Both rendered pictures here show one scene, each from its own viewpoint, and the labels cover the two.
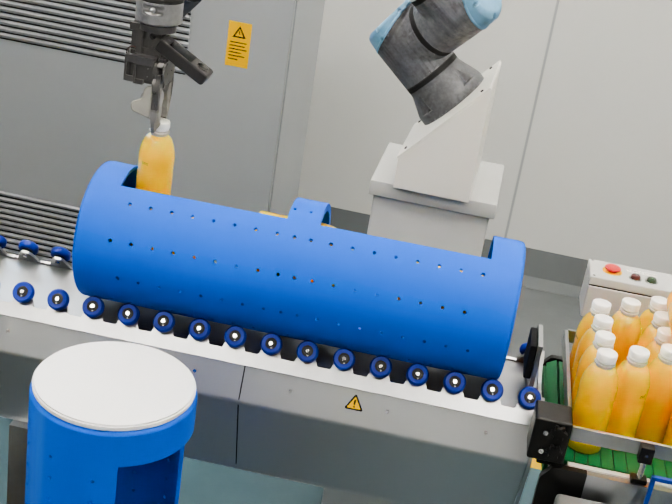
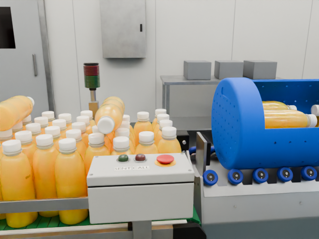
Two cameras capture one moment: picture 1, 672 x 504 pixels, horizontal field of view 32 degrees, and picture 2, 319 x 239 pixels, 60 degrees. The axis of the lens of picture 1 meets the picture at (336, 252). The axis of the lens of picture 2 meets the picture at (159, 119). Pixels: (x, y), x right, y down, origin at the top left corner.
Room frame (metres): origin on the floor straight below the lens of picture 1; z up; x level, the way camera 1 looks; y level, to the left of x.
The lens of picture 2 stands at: (2.87, -0.73, 1.33)
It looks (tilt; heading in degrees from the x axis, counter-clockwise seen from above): 15 degrees down; 169
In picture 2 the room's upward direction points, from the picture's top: straight up
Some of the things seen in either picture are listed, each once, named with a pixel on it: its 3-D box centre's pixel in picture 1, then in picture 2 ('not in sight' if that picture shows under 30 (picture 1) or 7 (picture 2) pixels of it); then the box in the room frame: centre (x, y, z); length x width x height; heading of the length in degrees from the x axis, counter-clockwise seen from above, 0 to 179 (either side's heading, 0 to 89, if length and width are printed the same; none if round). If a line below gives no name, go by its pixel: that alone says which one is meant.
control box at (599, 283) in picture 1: (629, 295); (141, 185); (2.36, -0.66, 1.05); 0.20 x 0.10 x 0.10; 84
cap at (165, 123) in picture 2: (602, 323); (165, 125); (2.10, -0.55, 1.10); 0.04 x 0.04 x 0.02
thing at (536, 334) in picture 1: (530, 361); (202, 154); (2.09, -0.43, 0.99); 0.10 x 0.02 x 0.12; 174
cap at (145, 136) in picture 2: (630, 306); (146, 138); (2.20, -0.63, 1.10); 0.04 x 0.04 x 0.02
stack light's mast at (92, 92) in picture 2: not in sight; (92, 82); (1.70, -0.78, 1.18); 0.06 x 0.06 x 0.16
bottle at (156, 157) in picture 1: (154, 172); not in sight; (2.18, 0.39, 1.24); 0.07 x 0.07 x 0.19
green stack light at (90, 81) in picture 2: not in sight; (92, 81); (1.70, -0.78, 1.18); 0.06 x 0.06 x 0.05
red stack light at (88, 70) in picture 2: not in sight; (91, 70); (1.70, -0.78, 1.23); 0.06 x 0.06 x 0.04
